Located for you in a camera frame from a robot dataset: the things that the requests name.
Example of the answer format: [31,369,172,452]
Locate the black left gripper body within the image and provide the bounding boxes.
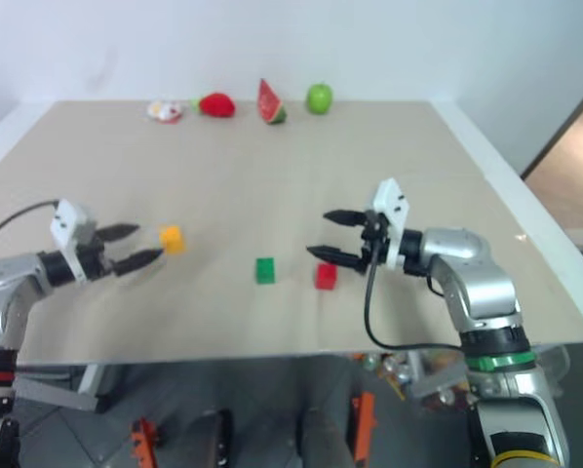
[78,227,121,283]

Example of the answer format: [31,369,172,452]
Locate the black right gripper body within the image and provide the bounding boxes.
[359,209,390,275]

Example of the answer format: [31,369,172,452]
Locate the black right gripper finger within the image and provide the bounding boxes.
[305,244,367,274]
[322,209,370,228]

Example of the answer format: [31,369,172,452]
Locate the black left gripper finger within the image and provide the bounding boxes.
[98,222,141,243]
[111,247,167,279]

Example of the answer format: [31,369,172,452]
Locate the red cube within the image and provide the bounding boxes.
[314,262,339,292]

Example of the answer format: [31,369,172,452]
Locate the yellow cube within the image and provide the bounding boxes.
[158,224,188,256]

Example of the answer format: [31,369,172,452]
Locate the green cube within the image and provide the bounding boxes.
[254,256,278,286]

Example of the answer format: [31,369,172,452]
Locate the beige table cover sheet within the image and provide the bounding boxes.
[0,99,583,366]

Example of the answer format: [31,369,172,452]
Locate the green toy apple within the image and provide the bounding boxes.
[305,81,334,116]

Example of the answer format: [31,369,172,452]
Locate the white and red toy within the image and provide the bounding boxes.
[145,97,184,124]

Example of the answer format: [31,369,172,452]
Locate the toy watermelon slice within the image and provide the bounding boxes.
[256,77,289,126]

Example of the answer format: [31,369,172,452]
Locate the clear plastic bin with items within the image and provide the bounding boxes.
[353,343,571,431]

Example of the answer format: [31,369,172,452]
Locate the red toy strawberry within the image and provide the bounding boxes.
[190,92,237,119]

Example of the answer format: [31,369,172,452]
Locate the orange and black tool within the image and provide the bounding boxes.
[129,415,169,468]
[348,391,378,468]

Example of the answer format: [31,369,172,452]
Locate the dark rounded shape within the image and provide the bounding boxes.
[212,408,235,468]

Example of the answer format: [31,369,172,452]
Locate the brown wooden door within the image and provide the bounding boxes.
[519,72,583,182]

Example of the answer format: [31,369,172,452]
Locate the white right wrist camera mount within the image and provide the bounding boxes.
[370,177,413,270]

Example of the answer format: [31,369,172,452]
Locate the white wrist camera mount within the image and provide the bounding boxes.
[370,177,413,270]
[50,198,98,283]

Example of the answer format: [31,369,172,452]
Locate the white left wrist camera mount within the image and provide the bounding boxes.
[50,198,98,283]

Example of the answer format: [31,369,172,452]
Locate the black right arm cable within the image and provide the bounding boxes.
[363,237,468,353]

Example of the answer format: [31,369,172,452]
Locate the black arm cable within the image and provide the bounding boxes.
[0,199,61,248]
[363,237,468,353]

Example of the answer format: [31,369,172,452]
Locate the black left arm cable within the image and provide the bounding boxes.
[0,199,61,248]

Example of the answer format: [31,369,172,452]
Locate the grey metal table frame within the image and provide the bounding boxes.
[12,364,123,415]

